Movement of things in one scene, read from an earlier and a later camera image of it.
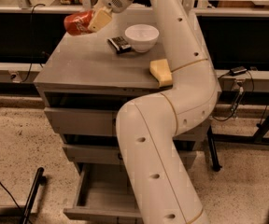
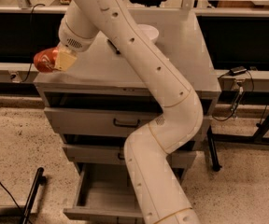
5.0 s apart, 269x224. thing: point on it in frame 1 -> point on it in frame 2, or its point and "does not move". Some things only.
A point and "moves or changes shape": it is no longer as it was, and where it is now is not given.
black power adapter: [238, 70] does not move
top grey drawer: [104, 122] does not move
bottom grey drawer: [105, 189] does not move
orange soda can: [77, 23] moves or changes shape
